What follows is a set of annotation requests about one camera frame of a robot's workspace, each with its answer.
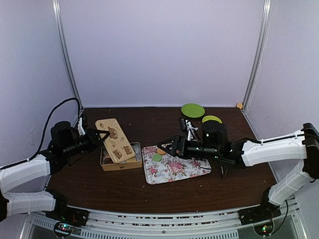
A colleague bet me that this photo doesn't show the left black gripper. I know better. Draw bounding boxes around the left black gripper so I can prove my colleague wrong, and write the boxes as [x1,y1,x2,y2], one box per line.
[62,127,109,158]

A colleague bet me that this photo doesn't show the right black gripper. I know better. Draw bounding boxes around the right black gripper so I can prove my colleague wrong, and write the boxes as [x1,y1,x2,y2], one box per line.
[158,135,221,160]

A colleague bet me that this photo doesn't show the silver metal tin lid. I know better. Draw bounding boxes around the silver metal tin lid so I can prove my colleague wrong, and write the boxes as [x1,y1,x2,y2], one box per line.
[95,118,136,164]

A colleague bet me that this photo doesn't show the floral rectangular tray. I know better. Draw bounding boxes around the floral rectangular tray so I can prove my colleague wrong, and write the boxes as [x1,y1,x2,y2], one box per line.
[142,146,211,185]

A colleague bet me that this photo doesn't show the beige cookie tin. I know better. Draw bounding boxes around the beige cookie tin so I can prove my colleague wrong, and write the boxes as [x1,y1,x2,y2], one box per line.
[100,142,143,171]

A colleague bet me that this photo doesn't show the metal tongs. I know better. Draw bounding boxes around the metal tongs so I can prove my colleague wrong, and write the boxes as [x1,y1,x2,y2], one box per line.
[218,162,231,180]

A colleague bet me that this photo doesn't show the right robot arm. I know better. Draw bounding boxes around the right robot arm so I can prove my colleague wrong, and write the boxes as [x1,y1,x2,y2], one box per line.
[157,120,319,220]

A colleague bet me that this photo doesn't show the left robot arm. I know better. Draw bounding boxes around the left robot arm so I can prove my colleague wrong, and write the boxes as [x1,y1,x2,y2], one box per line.
[0,121,110,221]

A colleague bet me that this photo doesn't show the tan biscuit cookie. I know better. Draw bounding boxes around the tan biscuit cookie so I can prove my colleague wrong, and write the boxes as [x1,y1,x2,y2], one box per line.
[157,148,166,155]

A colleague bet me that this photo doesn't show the green cookie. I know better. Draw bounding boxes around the green cookie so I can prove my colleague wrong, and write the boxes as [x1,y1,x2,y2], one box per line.
[152,153,162,162]

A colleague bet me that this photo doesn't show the green plate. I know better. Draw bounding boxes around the green plate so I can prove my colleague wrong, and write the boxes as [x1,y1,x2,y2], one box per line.
[181,103,205,118]

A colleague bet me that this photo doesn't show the green bowl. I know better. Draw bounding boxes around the green bowl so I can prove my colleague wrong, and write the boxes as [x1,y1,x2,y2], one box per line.
[202,115,222,123]

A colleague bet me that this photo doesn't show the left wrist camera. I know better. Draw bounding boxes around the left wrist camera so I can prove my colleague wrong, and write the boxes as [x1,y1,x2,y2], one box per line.
[77,115,87,136]

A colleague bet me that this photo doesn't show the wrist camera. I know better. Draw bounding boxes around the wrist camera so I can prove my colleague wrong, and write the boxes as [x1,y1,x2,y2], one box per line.
[77,115,87,136]
[178,117,198,141]

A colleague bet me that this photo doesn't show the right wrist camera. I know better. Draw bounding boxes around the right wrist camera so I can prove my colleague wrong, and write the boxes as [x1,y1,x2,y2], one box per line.
[178,117,198,141]

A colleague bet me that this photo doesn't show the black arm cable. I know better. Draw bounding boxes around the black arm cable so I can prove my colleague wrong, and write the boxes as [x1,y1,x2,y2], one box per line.
[0,97,84,170]

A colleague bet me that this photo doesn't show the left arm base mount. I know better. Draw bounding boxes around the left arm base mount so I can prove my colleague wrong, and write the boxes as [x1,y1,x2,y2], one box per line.
[45,190,89,227]

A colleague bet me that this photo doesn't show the left aluminium frame post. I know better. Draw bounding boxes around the left aluminium frame post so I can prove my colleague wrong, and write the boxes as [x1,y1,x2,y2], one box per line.
[52,0,83,109]

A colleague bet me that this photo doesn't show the aluminium frame post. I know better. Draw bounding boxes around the aluminium frame post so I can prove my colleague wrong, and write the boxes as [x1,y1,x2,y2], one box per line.
[52,0,83,109]
[242,0,272,114]

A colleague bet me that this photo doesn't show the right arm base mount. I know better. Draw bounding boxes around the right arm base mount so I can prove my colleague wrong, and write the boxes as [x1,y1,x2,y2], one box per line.
[238,195,281,225]

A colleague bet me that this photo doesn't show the front aluminium rail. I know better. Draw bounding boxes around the front aluminium rail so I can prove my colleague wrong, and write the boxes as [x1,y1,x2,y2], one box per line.
[19,209,307,239]

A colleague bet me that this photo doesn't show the right aluminium frame post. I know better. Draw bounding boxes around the right aluminium frame post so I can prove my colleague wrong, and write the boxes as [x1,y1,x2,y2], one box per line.
[242,0,272,114]

